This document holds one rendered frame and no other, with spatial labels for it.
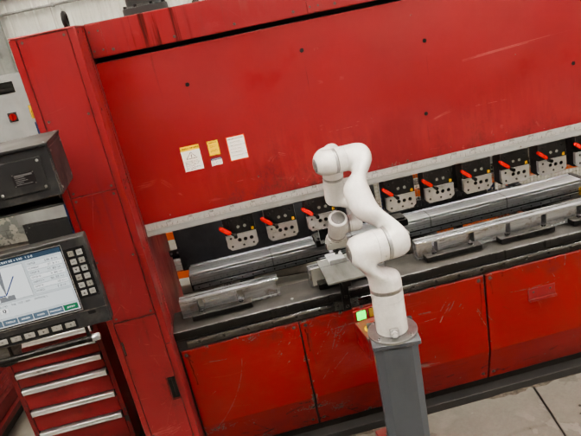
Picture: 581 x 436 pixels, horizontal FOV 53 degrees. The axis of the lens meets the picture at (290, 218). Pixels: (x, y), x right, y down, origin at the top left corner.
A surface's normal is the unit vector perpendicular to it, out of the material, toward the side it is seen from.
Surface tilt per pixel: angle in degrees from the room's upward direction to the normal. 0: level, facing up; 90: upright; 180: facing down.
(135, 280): 90
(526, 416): 0
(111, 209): 90
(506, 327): 90
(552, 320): 90
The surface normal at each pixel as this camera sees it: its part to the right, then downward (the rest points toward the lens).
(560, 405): -0.19, -0.92
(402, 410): 0.02, 0.35
